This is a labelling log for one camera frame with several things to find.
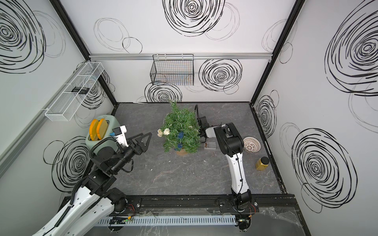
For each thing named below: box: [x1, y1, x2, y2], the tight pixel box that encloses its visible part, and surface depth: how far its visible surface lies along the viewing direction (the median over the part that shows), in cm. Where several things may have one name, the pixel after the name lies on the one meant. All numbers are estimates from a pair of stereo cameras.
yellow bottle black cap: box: [255, 156, 270, 171], surface depth 82 cm
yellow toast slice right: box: [96, 118, 109, 141], surface depth 81 cm
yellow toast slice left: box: [89, 118, 99, 142], surface depth 80 cm
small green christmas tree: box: [161, 99, 202, 156], surface depth 74 cm
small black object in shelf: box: [71, 86, 90, 95], surface depth 79 cm
